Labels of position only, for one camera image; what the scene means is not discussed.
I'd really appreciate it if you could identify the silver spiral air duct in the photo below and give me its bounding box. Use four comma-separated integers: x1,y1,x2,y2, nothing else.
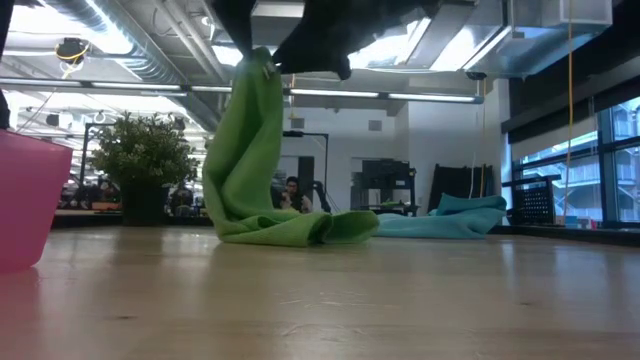
42,0,236,131

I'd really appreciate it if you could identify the thin yellow cable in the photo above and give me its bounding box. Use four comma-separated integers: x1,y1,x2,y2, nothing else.
562,0,575,221
478,77,488,199

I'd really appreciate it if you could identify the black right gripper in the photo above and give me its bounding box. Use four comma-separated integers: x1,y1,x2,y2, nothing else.
272,0,441,81

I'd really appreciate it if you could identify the black perforated metal rack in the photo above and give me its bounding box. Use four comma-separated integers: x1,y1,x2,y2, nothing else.
502,174,562,226

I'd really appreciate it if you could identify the large framed window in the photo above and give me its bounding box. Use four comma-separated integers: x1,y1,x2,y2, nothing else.
509,94,640,226

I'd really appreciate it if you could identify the black leaning panel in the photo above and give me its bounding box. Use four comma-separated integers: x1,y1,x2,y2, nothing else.
428,163,494,214

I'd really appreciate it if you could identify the black metal frame rig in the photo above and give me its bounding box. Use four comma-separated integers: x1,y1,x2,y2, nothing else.
282,130,330,211

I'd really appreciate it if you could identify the blue microfiber towel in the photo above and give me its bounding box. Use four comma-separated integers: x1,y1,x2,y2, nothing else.
374,193,508,240

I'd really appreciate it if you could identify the black yellow cable reel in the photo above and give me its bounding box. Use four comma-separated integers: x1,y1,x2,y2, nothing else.
54,37,92,66

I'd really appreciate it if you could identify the green microfiber towel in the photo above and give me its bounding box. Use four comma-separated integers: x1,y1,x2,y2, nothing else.
202,46,380,248

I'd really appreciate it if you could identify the pink plastic basket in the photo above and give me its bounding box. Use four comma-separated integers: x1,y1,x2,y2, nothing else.
0,128,75,275

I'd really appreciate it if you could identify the black shelf cart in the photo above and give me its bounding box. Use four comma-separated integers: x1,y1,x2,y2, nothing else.
350,158,419,217

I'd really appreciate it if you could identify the green potted plant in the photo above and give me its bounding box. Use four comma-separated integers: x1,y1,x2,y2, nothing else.
89,110,200,227

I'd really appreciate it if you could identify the person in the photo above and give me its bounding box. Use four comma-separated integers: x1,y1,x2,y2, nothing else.
278,175,314,214

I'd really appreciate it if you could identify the long ceiling light bar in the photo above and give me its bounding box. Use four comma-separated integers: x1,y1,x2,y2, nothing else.
0,77,485,105

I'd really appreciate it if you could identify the silver rectangular air duct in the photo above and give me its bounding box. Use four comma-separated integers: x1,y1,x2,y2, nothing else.
464,0,614,79

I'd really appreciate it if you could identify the dark low counter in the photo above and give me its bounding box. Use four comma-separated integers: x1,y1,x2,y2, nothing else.
49,208,216,229

